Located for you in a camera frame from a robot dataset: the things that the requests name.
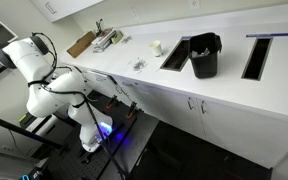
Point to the white drawer with wooden interior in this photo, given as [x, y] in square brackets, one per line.
[99, 79]

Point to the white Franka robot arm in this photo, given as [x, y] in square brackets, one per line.
[40, 96]

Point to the white kitchen counter unit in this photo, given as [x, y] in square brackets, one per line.
[244, 133]

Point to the white paper cup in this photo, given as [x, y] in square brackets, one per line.
[156, 49]

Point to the white paper magazine stack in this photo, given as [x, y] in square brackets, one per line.
[103, 39]

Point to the black trash bin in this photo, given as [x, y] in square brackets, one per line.
[204, 63]

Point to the crumpled white paper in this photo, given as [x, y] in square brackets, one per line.
[200, 52]

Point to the wooden cutting board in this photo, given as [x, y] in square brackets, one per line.
[80, 44]

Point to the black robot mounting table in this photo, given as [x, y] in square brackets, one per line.
[74, 163]

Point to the black tripod bar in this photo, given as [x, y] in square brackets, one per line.
[17, 130]

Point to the blue label strip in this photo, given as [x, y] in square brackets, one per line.
[267, 34]

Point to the black device with cyan light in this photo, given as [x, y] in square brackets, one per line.
[34, 173]

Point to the white wall outlet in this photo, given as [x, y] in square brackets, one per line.
[194, 4]
[134, 13]

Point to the white wall cabinet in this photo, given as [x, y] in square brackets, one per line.
[70, 8]

